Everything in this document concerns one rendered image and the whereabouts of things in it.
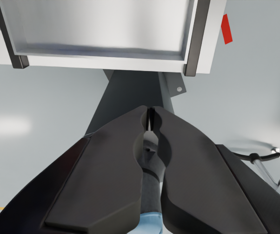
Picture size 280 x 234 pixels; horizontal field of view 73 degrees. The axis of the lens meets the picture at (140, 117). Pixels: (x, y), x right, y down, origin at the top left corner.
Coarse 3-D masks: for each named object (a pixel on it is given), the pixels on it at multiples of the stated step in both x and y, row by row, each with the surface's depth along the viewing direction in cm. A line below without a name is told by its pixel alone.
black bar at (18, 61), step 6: (0, 12) 27; (0, 18) 27; (0, 24) 28; (6, 30) 28; (6, 36) 28; (6, 42) 29; (12, 48) 29; (12, 54) 30; (12, 60) 30; (18, 60) 30; (24, 60) 31; (18, 66) 31; (24, 66) 31
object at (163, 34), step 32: (0, 0) 25; (32, 0) 27; (64, 0) 27; (96, 0) 27; (128, 0) 27; (160, 0) 27; (192, 0) 25; (32, 32) 30; (64, 32) 30; (96, 32) 29; (128, 32) 29; (160, 32) 29
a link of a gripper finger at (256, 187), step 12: (216, 144) 8; (228, 156) 8; (240, 168) 7; (240, 180) 7; (252, 180) 7; (252, 192) 6; (264, 192) 6; (276, 192) 6; (252, 204) 6; (264, 204) 6; (276, 204) 6; (264, 216) 6; (276, 216) 6; (276, 228) 5
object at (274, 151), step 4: (276, 148) 152; (232, 152) 147; (272, 152) 154; (276, 152) 150; (240, 156) 144; (244, 156) 144; (248, 156) 144; (252, 156) 143; (256, 156) 141; (260, 156) 144; (264, 156) 144; (268, 156) 145; (272, 156) 145; (276, 156) 146; (244, 160) 145; (248, 160) 144; (252, 160) 142; (260, 160) 142; (264, 160) 143; (268, 160) 144
